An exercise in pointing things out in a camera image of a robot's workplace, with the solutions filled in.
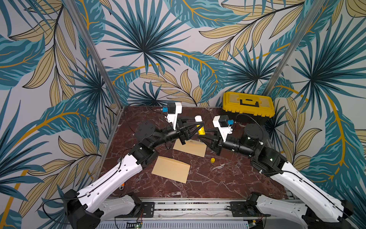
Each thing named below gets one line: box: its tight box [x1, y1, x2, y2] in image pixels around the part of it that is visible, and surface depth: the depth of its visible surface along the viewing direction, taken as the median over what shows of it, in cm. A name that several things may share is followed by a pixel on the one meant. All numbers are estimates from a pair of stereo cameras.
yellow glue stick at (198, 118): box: [194, 114, 206, 136], surface depth 52 cm
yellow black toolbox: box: [222, 91, 276, 125], surface depth 102 cm
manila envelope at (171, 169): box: [151, 156, 191, 184], surface depth 90 cm
